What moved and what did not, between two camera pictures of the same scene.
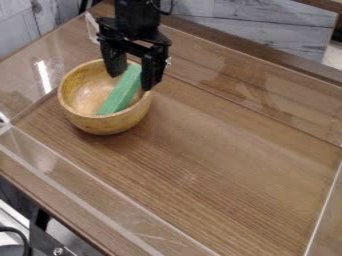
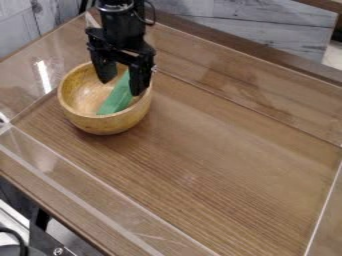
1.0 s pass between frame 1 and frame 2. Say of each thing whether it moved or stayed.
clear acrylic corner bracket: stayed
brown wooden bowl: stayed
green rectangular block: stayed
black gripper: moved
